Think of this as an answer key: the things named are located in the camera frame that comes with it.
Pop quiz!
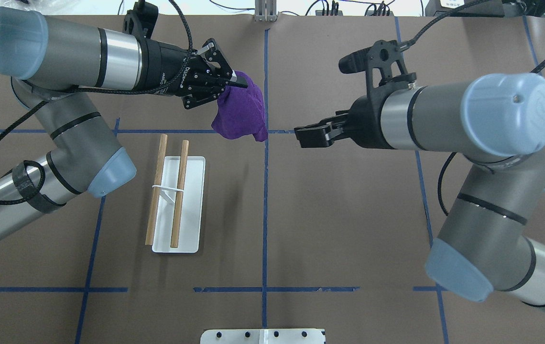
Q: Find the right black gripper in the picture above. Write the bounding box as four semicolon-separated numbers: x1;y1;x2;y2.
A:
294;96;393;150

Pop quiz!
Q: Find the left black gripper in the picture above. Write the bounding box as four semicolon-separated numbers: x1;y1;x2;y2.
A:
143;38;249;109

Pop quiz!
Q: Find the purple towel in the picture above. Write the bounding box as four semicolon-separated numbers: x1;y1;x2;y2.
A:
211;71;268;142

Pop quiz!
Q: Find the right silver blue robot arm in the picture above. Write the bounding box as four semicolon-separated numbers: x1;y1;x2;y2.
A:
294;73;545;312

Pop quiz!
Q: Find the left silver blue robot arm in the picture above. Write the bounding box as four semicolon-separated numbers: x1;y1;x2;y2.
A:
0;0;248;240

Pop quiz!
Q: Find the right wooden rack rod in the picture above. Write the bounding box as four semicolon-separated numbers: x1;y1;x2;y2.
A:
170;140;189;248

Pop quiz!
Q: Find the wooden rack rod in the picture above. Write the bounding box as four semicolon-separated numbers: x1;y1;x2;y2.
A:
170;140;189;248
144;134;168;246

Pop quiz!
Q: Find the white towel rack base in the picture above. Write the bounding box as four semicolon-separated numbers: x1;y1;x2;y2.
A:
152;156;206;253

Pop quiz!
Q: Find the left wooden rack rod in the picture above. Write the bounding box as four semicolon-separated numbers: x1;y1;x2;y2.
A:
144;134;168;246

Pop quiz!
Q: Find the black power strip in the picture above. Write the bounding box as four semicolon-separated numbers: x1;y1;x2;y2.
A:
315;8;343;17

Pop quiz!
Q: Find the black electronics box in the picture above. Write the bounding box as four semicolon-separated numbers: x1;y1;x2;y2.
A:
424;0;545;18

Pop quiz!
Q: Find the brown paper table cover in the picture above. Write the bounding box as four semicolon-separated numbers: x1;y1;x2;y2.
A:
0;15;545;344

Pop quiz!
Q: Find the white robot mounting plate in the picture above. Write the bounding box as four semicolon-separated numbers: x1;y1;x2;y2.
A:
200;328;327;344

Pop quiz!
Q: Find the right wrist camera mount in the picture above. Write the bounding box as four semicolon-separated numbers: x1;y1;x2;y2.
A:
338;41;417;102

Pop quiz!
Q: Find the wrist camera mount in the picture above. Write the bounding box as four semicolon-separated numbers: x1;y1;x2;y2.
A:
338;41;417;102
122;0;159;39

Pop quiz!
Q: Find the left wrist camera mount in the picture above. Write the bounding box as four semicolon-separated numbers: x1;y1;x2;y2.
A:
122;0;159;39

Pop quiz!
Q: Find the grey aluminium frame post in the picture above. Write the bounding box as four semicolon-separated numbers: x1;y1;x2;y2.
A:
253;0;279;22

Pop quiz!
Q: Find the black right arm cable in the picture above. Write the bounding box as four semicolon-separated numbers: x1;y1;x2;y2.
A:
397;0;545;216

